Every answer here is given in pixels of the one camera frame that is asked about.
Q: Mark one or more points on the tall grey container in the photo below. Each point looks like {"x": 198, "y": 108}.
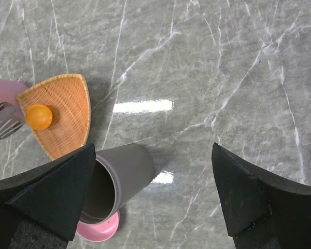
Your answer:
{"x": 119, "y": 174}

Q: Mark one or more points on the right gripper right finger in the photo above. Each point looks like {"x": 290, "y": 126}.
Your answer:
{"x": 261, "y": 209}

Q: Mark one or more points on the pink round lid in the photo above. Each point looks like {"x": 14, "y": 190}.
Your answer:
{"x": 99, "y": 232}

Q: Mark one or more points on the woven bamboo tray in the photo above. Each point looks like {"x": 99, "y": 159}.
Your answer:
{"x": 68, "y": 125}

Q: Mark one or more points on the orange egg yolk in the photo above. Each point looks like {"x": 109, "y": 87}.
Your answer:
{"x": 39, "y": 117}

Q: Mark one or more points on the metal tongs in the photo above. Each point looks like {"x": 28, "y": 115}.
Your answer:
{"x": 9, "y": 122}

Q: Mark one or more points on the tall pink cup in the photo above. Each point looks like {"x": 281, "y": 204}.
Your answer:
{"x": 8, "y": 92}

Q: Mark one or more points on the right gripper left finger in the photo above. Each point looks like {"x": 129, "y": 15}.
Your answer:
{"x": 40, "y": 208}

